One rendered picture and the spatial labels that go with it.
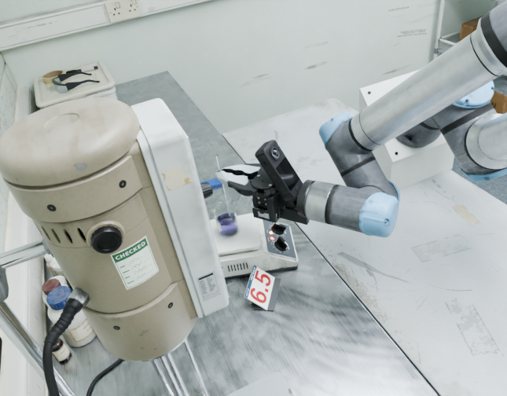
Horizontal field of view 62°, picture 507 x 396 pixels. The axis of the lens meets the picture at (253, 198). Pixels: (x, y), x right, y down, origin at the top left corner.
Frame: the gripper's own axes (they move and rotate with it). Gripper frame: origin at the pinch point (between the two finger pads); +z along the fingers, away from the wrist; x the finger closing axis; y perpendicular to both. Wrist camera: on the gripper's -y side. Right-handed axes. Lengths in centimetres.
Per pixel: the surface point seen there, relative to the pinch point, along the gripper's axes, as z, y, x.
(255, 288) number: -9.5, 23.2, -8.6
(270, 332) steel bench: -16.5, 26.1, -15.3
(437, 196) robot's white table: -37, 26, 40
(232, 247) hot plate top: -2.0, 17.2, -4.5
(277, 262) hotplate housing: -10.7, 22.5, -0.4
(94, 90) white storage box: 94, 11, 45
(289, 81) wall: 65, 51, 153
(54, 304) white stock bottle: 19.2, 12.8, -34.8
